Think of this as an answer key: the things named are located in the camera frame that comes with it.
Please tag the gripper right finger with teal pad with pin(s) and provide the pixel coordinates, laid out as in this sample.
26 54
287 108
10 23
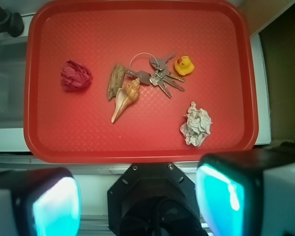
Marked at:
248 193

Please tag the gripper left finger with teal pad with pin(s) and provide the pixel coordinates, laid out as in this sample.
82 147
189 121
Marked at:
42 202

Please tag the yellow rubber duck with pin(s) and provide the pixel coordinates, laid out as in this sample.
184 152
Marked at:
184 65

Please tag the red plastic tray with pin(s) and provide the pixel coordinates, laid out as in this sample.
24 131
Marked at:
125 81

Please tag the crumpled white paper ball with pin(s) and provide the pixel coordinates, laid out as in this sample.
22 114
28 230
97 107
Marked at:
197 125

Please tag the crumpled red paper ball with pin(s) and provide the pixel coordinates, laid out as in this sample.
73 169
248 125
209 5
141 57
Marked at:
75 76

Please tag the tan spiral seashell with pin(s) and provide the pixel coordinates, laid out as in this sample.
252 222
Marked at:
125 97

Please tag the brown driftwood piece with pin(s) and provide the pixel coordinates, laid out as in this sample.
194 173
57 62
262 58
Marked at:
116 80

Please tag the grey sink basin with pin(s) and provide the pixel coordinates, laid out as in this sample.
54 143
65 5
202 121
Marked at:
12 84

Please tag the bunch of metal keys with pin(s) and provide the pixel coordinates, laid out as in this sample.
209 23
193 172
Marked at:
161 75

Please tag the grey sink faucet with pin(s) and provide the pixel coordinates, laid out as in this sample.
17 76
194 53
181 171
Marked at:
11 22

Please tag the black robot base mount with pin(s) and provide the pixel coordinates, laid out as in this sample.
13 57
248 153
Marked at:
154 199

